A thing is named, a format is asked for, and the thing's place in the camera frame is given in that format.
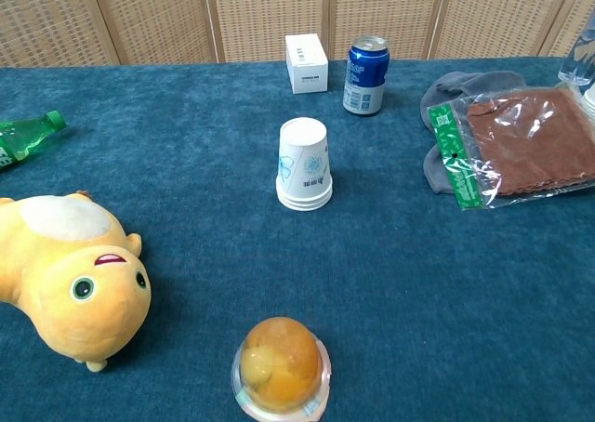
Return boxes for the orange fruit jelly cup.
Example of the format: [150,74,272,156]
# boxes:
[231,316,332,422]

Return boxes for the white cardboard box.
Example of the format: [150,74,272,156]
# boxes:
[284,33,330,96]

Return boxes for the green plastic soda bottle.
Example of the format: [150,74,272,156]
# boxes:
[0,110,68,172]

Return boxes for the yellow plush toy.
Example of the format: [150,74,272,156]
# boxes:
[0,190,152,373]

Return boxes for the blue drink can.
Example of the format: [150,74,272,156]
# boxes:
[342,34,390,117]

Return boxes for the clear water bottle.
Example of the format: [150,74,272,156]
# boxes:
[557,7,595,87]

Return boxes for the grey cloth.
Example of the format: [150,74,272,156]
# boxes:
[419,71,529,195]

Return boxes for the bamboo folding screen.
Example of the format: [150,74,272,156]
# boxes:
[0,0,595,68]

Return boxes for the blue felt table cover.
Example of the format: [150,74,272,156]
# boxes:
[0,57,595,422]

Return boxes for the white paper cup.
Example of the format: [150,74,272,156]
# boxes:
[277,200,332,212]
[275,116,334,201]
[580,80,595,119]
[276,192,334,206]

